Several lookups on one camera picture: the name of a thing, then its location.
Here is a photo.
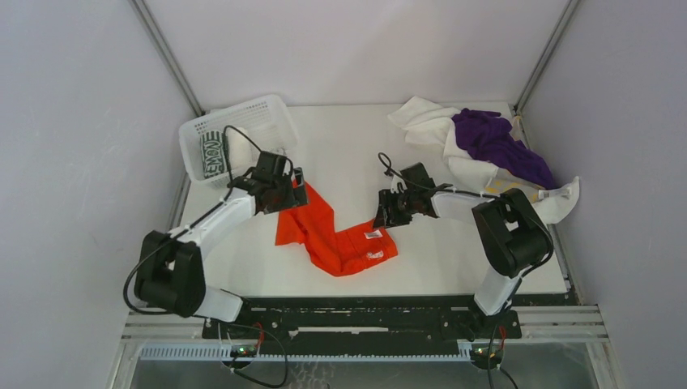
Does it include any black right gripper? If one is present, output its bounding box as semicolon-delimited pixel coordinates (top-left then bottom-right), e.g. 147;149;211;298
373;188;419;229

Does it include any orange towel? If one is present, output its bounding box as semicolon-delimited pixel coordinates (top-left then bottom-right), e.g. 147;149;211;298
275;184;398;277

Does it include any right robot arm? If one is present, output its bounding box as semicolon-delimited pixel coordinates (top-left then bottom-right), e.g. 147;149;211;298
373;153;554;337

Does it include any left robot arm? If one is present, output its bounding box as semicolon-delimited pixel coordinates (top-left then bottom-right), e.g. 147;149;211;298
122;152;309;338

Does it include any rolled white towel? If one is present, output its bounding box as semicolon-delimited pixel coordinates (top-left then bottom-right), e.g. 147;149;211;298
225;126;259;173

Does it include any white plastic basket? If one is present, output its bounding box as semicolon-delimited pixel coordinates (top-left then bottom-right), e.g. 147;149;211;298
178;94;298;189

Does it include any large white towel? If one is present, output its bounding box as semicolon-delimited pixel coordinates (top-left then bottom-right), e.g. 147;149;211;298
443;129;580;224

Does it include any small white towel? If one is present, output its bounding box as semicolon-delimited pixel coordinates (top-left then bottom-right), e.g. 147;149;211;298
387;96;460;147

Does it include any grey yellow patterned towel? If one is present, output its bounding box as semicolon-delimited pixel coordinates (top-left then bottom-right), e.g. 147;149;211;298
484;168;544;203

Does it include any purple towel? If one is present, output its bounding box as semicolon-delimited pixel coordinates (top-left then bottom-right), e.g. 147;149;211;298
451;109;556;190

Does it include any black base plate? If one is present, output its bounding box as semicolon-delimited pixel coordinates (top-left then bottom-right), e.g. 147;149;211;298
202;295;523;353

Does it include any white slotted cable duct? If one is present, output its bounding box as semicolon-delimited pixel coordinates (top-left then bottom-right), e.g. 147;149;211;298
139;342;488;362

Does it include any aluminium corner post left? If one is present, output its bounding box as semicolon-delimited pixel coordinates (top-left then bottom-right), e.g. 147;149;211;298
130;0;205;117

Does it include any aluminium corner post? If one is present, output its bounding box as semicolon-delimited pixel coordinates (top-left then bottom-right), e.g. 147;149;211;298
513;0;582;115
130;0;205;117

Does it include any aluminium corner post right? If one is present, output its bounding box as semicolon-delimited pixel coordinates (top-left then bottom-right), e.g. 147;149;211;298
513;0;582;115

